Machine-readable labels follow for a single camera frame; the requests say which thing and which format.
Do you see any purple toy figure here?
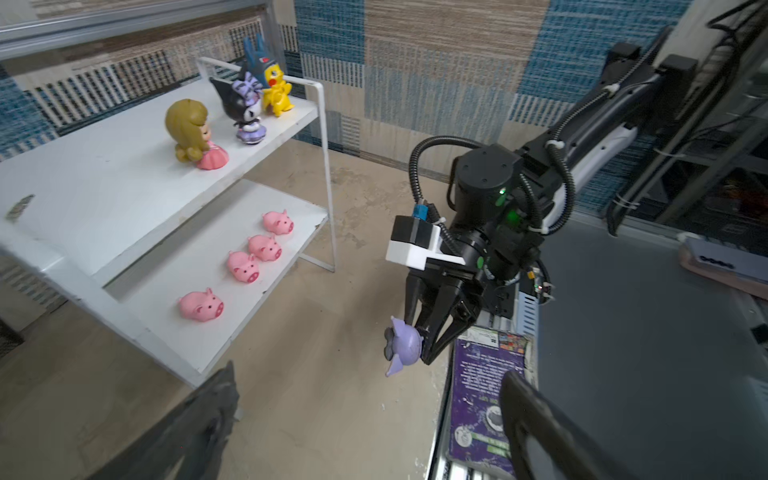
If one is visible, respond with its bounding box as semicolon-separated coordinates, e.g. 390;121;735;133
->
384;316;423;377

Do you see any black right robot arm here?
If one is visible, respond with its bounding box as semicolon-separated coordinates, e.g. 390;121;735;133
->
384;29;698;372

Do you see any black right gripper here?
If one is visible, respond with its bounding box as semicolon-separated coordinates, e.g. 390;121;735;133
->
403;227;540;365

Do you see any white two-tier shelf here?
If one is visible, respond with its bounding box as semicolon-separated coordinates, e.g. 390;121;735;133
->
1;57;334;387

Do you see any yellow toy figure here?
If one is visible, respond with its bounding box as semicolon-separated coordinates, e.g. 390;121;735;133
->
243;35;294;117

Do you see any purple toy package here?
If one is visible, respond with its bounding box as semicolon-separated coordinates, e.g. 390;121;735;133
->
447;327;534;479

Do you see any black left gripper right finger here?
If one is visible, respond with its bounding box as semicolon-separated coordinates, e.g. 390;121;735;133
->
499;371;636;479

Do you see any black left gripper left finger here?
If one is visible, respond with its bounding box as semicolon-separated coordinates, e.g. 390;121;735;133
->
90;362;239;479

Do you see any black purple Kuromi figurine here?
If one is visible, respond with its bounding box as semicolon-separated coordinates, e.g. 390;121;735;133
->
209;70;267;145

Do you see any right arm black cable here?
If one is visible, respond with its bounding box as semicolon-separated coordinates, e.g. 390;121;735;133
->
407;26;673;236

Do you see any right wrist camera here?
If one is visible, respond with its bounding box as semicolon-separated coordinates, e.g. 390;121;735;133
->
385;215;466;270

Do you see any pink pig toy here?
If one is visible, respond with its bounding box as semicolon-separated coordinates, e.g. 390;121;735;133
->
248;234;283;262
177;288;225;322
262;210;295;236
227;251;260;284

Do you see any doll toy figure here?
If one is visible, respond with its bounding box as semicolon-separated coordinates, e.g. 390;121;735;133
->
165;99;229;171

